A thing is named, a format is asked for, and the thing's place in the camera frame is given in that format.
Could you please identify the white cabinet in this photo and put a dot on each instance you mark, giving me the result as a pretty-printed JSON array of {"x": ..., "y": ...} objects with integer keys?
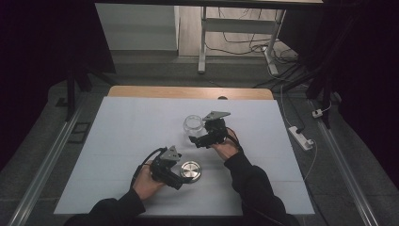
[{"x": 138, "y": 28}]

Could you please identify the person's right hand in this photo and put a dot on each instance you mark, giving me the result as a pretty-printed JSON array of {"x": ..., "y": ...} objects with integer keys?
[{"x": 227, "y": 149}]

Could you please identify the wooden table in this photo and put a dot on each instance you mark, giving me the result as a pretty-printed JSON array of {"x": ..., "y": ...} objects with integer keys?
[{"x": 175, "y": 92}]

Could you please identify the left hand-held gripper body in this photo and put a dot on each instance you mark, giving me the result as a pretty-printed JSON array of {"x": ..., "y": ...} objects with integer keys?
[{"x": 163, "y": 168}]

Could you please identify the white power strip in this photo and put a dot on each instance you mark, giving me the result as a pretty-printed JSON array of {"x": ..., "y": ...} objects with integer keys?
[{"x": 300, "y": 138}]

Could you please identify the person's left hand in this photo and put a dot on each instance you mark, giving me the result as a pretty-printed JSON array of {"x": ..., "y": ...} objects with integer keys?
[{"x": 146, "y": 183}]

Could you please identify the black curtain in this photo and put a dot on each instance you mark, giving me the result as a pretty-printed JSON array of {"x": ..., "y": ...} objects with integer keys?
[
  {"x": 370, "y": 78},
  {"x": 37, "y": 62}
]

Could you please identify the aluminium rail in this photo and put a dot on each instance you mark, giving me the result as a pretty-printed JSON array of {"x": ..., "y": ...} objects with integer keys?
[
  {"x": 47, "y": 166},
  {"x": 345, "y": 169}
]

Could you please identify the white metal desk frame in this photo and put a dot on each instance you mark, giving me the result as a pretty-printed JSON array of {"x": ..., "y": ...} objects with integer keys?
[{"x": 238, "y": 25}]

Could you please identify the clear glass jar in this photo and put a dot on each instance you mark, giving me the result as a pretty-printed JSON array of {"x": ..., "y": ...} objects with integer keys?
[{"x": 193, "y": 124}]

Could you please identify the black plug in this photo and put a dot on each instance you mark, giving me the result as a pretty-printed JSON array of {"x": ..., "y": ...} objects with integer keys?
[{"x": 300, "y": 129}]

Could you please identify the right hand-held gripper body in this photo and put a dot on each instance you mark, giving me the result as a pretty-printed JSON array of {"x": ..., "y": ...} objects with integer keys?
[{"x": 215, "y": 130}]

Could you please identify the round silver metal lid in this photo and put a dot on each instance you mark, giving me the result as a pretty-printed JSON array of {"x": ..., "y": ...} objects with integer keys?
[{"x": 191, "y": 171}]

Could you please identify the black metal stand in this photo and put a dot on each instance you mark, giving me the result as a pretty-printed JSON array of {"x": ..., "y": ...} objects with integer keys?
[
  {"x": 71, "y": 91},
  {"x": 323, "y": 81}
]

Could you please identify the small white adapter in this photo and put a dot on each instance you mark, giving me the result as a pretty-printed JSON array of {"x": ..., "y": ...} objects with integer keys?
[{"x": 317, "y": 113}]

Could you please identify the white foam board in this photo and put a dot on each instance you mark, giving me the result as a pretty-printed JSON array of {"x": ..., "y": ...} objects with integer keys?
[{"x": 125, "y": 132}]

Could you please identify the black rectangular floor frame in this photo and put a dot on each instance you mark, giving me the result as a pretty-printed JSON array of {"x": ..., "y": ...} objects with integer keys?
[{"x": 79, "y": 132}]

